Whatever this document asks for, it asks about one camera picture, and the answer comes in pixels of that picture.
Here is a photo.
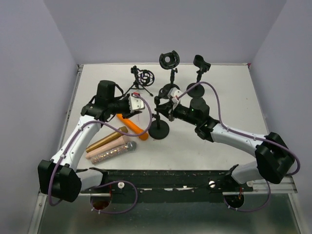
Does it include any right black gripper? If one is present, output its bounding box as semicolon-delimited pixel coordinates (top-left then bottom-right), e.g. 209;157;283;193
156;100;199;126

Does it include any orange microphone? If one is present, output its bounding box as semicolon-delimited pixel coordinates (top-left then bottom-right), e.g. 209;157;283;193
117;114;149;141

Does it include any gold microphone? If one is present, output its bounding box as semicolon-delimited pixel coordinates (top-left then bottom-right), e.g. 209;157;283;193
86;131;124;153

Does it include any pink microphone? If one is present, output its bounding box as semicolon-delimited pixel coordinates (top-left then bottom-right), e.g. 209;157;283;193
85;136;130;159

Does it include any black tripod shock mount stand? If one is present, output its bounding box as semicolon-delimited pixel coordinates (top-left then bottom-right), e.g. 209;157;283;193
123;66;155;97

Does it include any silver glitter microphone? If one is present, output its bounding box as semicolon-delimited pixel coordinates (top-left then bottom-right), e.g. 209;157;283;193
90;141;137;164

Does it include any black round base shock stand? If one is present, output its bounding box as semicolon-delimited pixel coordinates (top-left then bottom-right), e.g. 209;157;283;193
158;50;180;99

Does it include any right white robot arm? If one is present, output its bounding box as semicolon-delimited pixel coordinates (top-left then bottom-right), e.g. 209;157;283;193
156;97;295;191

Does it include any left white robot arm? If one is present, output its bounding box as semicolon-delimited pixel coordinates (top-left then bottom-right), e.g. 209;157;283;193
38;80;146;206

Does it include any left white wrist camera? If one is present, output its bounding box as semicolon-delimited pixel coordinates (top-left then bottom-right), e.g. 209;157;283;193
128;93;145;113

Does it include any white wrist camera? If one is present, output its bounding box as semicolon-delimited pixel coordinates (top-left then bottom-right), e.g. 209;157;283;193
167;87;182;110
128;93;145;113

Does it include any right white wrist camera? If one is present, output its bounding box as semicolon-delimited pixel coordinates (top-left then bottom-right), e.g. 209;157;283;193
167;87;182;110

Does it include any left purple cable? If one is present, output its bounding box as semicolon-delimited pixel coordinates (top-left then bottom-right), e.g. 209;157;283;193
47;92;154;215

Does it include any purple cable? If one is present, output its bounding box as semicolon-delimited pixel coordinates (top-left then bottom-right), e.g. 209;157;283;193
47;92;154;215
176;81;301;213

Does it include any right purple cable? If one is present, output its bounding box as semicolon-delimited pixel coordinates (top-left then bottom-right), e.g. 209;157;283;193
176;81;301;213

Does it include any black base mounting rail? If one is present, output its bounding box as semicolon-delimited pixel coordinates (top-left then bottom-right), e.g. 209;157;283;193
81;169;253;204

